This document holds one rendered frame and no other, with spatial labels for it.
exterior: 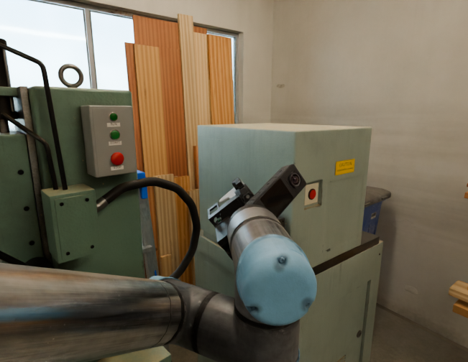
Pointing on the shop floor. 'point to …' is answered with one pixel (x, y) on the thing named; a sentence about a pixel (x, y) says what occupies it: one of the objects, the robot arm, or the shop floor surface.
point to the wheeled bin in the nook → (373, 207)
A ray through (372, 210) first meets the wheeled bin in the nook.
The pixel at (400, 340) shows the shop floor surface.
